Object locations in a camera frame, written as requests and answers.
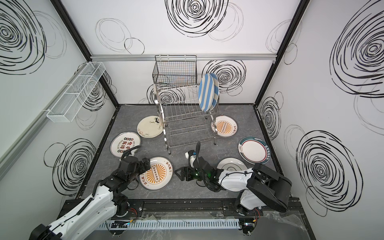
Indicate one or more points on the stainless steel dish rack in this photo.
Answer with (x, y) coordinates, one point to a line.
(184, 123)

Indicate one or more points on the white wire wall shelf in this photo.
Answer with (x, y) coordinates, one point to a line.
(84, 91)

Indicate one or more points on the white slotted cable duct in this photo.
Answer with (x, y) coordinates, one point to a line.
(192, 224)

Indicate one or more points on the green rim red ring plate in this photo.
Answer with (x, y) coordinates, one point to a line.
(254, 150)

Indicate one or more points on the aluminium wall rail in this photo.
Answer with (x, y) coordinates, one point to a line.
(183, 57)

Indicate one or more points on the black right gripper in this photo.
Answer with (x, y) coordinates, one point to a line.
(184, 173)

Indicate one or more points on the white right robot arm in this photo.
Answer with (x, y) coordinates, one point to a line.
(258, 186)

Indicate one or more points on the sunburst plate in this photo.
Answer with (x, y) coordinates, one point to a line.
(159, 175)
(226, 126)

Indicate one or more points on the red text green rim plate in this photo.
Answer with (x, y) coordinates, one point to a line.
(124, 141)

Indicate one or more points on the cream floral plate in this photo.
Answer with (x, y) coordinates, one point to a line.
(150, 127)

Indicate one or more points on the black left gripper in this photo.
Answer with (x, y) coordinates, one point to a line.
(143, 165)

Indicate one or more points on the black wire wall basket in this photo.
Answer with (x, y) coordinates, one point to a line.
(175, 73)

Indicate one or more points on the small blue striped plate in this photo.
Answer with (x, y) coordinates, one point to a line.
(206, 92)

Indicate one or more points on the white plate thin green line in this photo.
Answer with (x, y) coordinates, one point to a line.
(232, 164)

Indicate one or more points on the large blue striped plate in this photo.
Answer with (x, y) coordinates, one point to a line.
(216, 91)

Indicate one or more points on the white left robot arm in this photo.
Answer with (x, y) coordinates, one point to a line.
(106, 200)

